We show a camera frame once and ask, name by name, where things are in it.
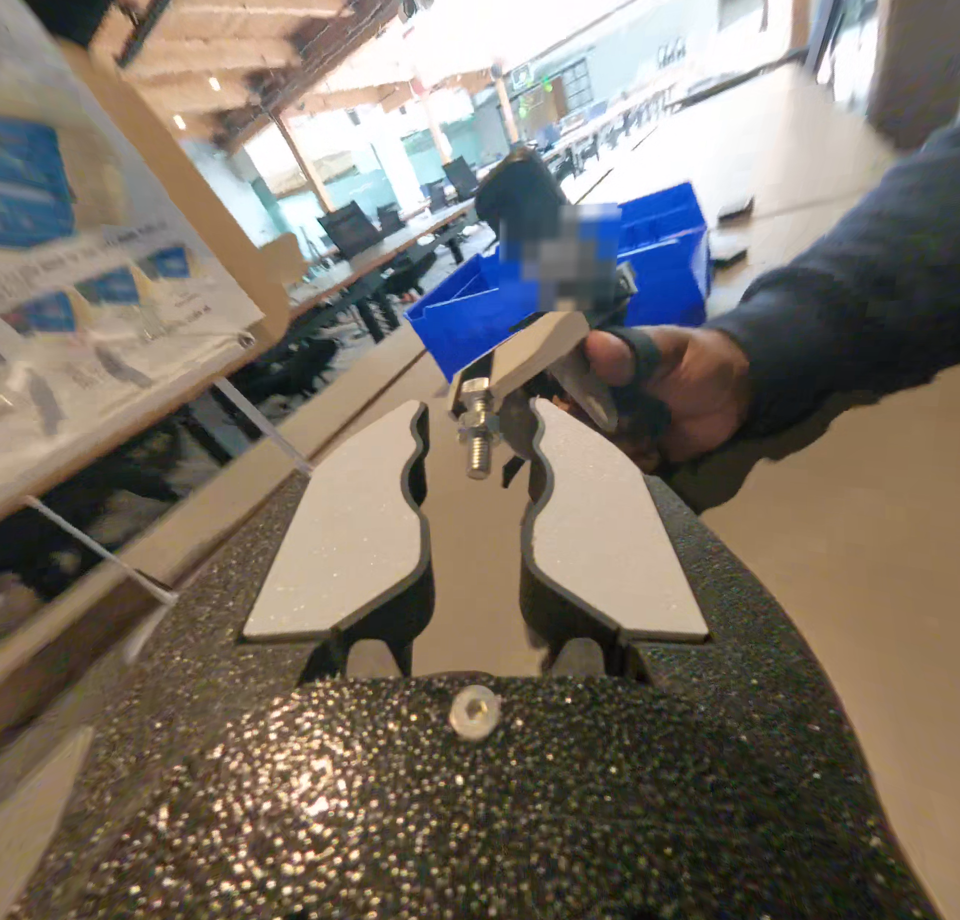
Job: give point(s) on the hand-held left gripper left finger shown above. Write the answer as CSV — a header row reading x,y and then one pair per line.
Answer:
x,y
345,538

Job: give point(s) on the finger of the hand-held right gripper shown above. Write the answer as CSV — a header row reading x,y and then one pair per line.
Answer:
x,y
544,346
457,397

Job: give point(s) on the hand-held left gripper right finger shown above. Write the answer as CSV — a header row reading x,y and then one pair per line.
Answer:
x,y
607,545

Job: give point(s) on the steel hex nut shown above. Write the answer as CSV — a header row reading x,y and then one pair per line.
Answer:
x,y
478,425

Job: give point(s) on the steel hex bolt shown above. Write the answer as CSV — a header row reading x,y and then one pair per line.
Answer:
x,y
480,459

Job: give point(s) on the person's right hand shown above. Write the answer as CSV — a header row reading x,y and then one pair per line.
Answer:
x,y
697,388

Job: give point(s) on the wooden office desk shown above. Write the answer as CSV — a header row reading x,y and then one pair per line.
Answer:
x,y
390,249

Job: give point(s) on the large blue plastic bin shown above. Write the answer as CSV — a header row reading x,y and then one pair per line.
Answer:
x,y
667,260

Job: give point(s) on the black mesh office chair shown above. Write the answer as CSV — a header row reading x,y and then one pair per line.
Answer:
x,y
349,230

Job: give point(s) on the ceiling mounted device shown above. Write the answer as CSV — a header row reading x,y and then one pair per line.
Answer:
x,y
416,2

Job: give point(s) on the brown cardboard panel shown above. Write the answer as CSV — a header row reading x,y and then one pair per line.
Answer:
x,y
283,260
210,223

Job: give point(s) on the white table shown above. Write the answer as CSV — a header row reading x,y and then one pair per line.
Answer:
x,y
750,148

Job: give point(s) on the printed paper sheet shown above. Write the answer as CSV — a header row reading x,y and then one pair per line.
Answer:
x,y
112,275

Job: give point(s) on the white sign stand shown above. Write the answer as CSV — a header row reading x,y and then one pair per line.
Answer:
x,y
37,800

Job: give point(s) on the wooden pillar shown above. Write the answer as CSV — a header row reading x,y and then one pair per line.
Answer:
x,y
922,50

